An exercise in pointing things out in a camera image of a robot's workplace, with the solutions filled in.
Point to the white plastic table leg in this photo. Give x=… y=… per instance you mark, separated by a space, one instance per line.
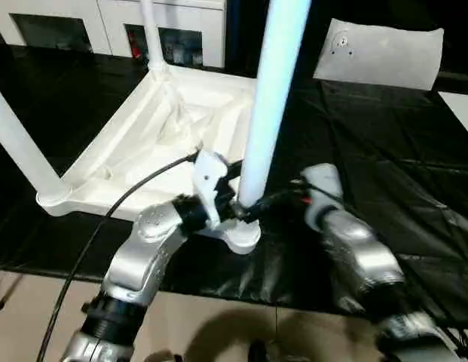
x=152 y=37
x=271 y=75
x=19 y=143

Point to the white cabinet with glass doors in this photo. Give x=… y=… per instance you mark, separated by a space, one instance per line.
x=105 y=22

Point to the black robot foot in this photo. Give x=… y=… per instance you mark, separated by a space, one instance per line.
x=164 y=356

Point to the red packet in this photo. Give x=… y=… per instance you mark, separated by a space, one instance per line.
x=133 y=43

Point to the white chair back panel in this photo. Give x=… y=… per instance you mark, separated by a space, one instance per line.
x=388 y=56

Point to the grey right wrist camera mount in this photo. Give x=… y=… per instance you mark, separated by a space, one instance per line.
x=324 y=181

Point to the black cabinet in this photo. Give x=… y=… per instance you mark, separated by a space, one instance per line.
x=316 y=22

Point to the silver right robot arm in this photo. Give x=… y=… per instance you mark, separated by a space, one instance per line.
x=361 y=245

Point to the white sheet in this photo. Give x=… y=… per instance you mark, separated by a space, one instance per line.
x=461 y=109

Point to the white plastic table top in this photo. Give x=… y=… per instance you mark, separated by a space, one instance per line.
x=124 y=143

